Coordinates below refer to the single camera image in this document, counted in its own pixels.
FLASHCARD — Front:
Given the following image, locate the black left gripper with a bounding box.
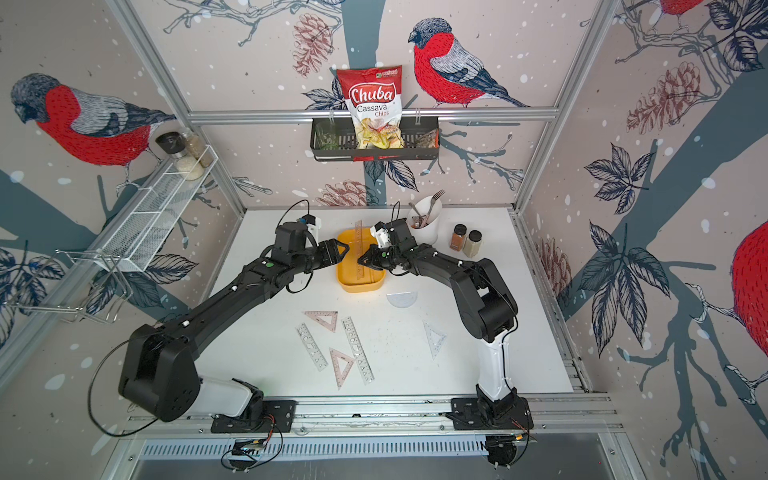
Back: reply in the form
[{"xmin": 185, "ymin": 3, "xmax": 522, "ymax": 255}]
[{"xmin": 291, "ymin": 237, "xmax": 351, "ymax": 275}]

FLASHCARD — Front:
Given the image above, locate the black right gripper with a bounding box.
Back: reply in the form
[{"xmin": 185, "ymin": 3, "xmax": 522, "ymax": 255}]
[{"xmin": 353, "ymin": 246, "xmax": 400, "ymax": 271}]

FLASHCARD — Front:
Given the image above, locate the yellow plastic storage box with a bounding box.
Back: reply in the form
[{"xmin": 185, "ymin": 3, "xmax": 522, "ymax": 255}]
[{"xmin": 337, "ymin": 227, "xmax": 386, "ymax": 293}]

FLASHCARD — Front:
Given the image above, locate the clear triangle ruler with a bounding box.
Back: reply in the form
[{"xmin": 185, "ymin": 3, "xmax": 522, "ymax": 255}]
[{"xmin": 423, "ymin": 322, "xmax": 447, "ymax": 360}]

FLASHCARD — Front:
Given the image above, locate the clear grey stencil ruler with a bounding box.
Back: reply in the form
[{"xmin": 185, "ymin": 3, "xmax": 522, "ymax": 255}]
[{"xmin": 342, "ymin": 317, "xmax": 375, "ymax": 384}]

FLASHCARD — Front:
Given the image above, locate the pink straight stencil ruler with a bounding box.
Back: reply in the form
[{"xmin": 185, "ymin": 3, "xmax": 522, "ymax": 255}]
[{"xmin": 354, "ymin": 220, "xmax": 365, "ymax": 282}]

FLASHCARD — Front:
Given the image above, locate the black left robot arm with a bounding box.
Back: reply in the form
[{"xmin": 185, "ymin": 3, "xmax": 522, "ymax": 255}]
[{"xmin": 118, "ymin": 221, "xmax": 349, "ymax": 422}]

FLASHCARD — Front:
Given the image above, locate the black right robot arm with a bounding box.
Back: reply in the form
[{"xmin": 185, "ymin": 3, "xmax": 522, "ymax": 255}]
[{"xmin": 358, "ymin": 219, "xmax": 519, "ymax": 403}]

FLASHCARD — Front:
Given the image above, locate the clear protractor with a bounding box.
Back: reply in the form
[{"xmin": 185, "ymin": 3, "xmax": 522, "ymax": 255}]
[{"xmin": 386, "ymin": 291, "xmax": 418, "ymax": 309}]

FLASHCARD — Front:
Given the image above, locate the pink triangle ruler upper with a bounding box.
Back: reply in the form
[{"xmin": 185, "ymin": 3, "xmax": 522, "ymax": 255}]
[{"xmin": 304, "ymin": 311, "xmax": 338, "ymax": 333}]

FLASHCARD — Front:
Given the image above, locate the pink triangle ruler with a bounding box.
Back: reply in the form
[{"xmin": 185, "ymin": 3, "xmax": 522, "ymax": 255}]
[
  {"xmin": 304, "ymin": 311, "xmax": 338, "ymax": 333},
  {"xmin": 329, "ymin": 348, "xmax": 355, "ymax": 390}
]

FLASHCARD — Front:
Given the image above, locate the white utensil holder cup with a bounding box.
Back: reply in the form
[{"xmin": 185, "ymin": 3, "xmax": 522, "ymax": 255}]
[{"xmin": 406, "ymin": 196, "xmax": 443, "ymax": 244}]

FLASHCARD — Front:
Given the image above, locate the brown spice jar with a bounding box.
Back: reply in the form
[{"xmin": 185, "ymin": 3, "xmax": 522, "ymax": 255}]
[{"xmin": 449, "ymin": 223, "xmax": 468, "ymax": 251}]

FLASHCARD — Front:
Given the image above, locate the metal fork in cup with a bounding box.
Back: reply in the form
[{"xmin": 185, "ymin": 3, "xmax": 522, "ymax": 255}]
[{"xmin": 419, "ymin": 189, "xmax": 446, "ymax": 227}]

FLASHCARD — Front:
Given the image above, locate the pale spice jar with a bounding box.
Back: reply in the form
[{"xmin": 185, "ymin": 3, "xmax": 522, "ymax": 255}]
[{"xmin": 462, "ymin": 230, "xmax": 483, "ymax": 258}]

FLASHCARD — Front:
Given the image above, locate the short clear grey ruler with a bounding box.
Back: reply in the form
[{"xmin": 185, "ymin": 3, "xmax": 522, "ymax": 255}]
[{"xmin": 296, "ymin": 323, "xmax": 328, "ymax": 371}]

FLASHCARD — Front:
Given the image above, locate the pink triangle ruler lower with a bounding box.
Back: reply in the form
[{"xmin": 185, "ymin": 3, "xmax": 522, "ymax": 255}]
[{"xmin": 329, "ymin": 348, "xmax": 355, "ymax": 390}]

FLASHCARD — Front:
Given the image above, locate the red cassava chips bag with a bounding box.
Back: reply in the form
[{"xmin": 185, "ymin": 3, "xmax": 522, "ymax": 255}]
[{"xmin": 337, "ymin": 66, "xmax": 405, "ymax": 150}]

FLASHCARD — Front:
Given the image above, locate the black lid jar on shelf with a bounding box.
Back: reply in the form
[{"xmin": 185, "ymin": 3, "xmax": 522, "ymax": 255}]
[{"xmin": 155, "ymin": 132, "xmax": 187, "ymax": 158}]

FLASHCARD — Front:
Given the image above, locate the black wire wall basket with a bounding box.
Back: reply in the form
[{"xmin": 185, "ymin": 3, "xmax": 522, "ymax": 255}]
[{"xmin": 310, "ymin": 117, "xmax": 440, "ymax": 162}]

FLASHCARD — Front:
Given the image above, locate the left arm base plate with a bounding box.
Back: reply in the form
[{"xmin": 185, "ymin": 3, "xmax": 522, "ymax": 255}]
[{"xmin": 211, "ymin": 379, "xmax": 298, "ymax": 434}]

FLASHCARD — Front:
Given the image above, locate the white wire wall shelf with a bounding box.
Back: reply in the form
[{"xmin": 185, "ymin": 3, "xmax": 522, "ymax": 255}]
[{"xmin": 64, "ymin": 145, "xmax": 219, "ymax": 272}]

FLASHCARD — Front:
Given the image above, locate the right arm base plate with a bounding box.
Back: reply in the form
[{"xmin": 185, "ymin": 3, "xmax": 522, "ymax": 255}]
[{"xmin": 443, "ymin": 385, "xmax": 534, "ymax": 431}]

